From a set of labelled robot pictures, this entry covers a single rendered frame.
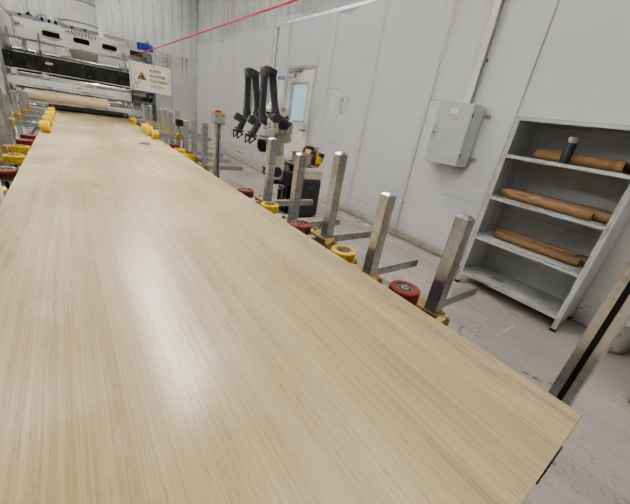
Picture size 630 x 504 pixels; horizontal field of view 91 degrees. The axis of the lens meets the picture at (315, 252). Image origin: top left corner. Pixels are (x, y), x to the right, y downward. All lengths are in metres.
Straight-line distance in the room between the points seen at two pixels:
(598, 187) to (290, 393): 3.19
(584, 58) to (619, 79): 0.32
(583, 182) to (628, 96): 0.65
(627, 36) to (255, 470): 3.58
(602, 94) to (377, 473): 3.36
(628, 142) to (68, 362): 3.46
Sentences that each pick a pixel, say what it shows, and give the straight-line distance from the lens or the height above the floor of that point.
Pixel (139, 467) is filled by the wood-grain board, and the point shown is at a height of 0.90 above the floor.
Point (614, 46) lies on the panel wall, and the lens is 3.62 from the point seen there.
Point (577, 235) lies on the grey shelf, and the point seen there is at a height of 0.71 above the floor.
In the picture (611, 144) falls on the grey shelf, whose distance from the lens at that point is 3.45.
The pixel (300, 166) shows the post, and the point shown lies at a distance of 1.33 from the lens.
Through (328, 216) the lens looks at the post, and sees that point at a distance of 1.16.
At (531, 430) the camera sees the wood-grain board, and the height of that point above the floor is 0.90.
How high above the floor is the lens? 1.27
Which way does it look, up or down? 23 degrees down
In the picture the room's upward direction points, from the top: 9 degrees clockwise
